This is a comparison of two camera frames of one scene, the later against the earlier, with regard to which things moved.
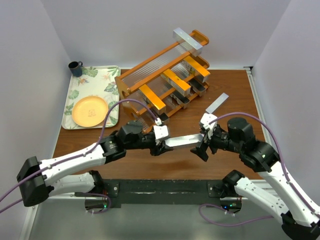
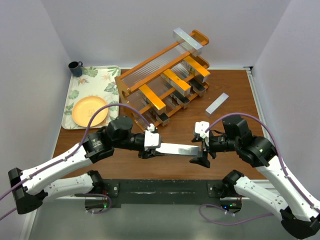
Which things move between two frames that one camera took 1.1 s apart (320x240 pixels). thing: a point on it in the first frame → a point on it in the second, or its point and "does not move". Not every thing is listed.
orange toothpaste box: (152, 100) does not move
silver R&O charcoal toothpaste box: (181, 99) does not move
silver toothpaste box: (187, 139) → (180, 149)
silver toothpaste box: (191, 45) does not move
